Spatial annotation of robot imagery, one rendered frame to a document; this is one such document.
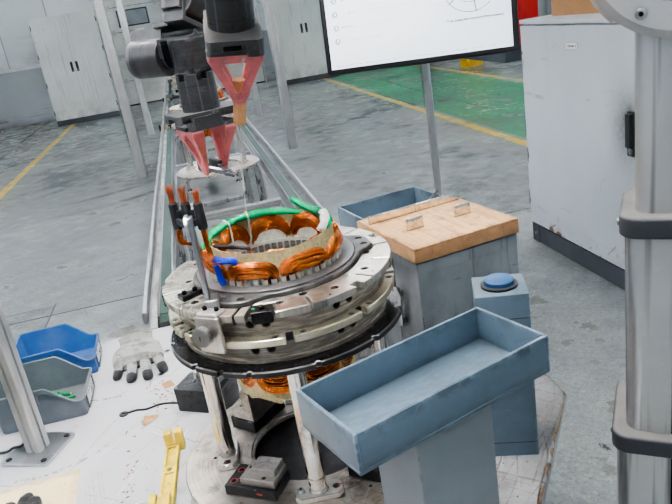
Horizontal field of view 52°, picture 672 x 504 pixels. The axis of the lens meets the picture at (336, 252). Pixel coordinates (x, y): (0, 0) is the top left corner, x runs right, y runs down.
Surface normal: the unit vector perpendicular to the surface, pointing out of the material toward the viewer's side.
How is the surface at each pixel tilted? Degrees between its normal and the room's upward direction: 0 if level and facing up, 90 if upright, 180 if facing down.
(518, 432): 90
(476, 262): 90
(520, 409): 90
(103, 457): 0
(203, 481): 0
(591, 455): 0
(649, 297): 90
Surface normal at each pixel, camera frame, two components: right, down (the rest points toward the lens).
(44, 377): 0.21, 0.27
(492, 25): -0.26, 0.26
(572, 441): -0.15, -0.93
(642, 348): -0.49, 0.37
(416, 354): 0.53, 0.22
